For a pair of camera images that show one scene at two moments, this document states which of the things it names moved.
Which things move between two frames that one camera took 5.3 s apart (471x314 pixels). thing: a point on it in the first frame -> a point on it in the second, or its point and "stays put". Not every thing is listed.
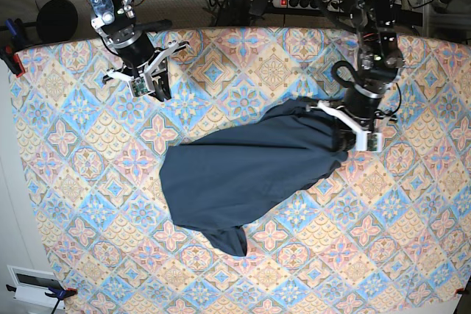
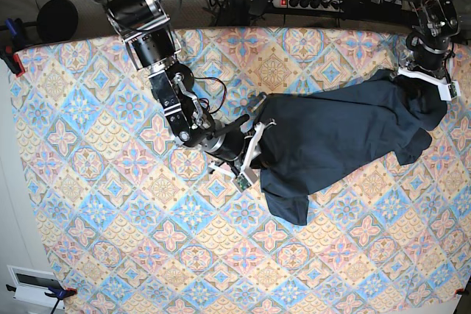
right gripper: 360,110 -> 428,67
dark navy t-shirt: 224,180 -> 313,138
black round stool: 57,20 stays put
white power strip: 305,3 stays put
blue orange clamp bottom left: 61,295 stays put
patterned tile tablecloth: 388,232 stays put
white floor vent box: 32,284 stays put
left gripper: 146,65 -> 234,150
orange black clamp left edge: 12,60 stays put
